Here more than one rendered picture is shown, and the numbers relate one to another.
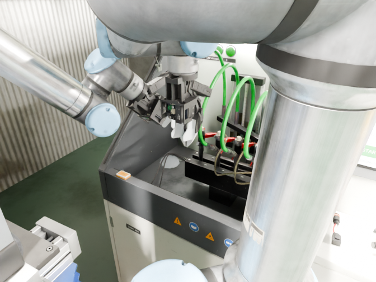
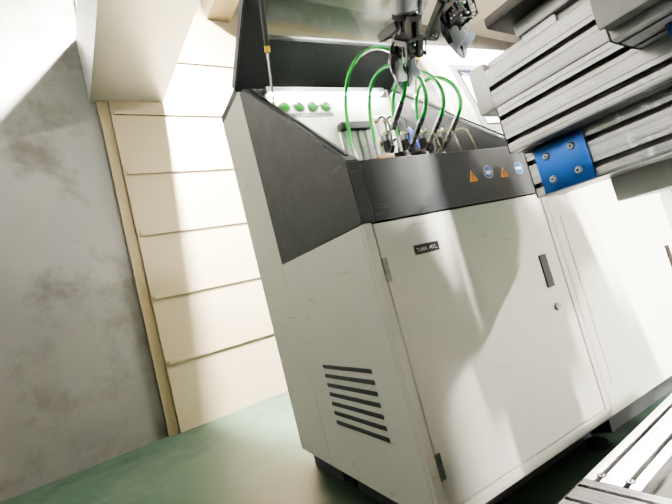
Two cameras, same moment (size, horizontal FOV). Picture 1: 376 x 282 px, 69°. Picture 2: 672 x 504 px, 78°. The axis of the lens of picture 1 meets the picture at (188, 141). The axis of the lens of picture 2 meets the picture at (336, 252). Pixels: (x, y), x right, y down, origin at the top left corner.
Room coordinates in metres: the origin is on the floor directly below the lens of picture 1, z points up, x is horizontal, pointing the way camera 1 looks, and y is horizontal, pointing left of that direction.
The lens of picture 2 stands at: (0.56, 1.29, 0.65)
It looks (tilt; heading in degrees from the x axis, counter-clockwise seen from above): 5 degrees up; 299
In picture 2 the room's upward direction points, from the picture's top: 15 degrees counter-clockwise
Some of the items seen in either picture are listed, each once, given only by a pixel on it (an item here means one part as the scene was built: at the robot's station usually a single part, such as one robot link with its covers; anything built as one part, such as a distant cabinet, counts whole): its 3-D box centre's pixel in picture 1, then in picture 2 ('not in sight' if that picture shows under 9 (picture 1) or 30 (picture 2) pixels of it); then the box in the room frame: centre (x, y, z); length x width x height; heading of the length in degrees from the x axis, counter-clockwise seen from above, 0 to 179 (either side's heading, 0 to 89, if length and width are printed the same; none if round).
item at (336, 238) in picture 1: (336, 228); not in sight; (0.59, -0.44, 0.99); 0.12 x 0.02 x 0.02; 154
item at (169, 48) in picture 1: (186, 34); not in sight; (0.57, 0.00, 1.53); 0.11 x 0.11 x 0.08; 14
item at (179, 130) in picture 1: (178, 132); (459, 39); (0.68, 0.03, 1.26); 0.06 x 0.03 x 0.09; 147
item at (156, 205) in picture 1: (168, 211); (453, 180); (0.80, 0.07, 0.87); 0.62 x 0.04 x 0.16; 58
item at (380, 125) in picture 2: not in sight; (390, 140); (1.09, -0.40, 1.20); 0.13 x 0.03 x 0.31; 58
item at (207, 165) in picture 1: (225, 182); not in sight; (0.93, -0.16, 0.91); 0.34 x 0.10 x 0.15; 58
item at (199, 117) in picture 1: (193, 117); not in sight; (0.67, -0.02, 1.31); 0.05 x 0.02 x 0.09; 57
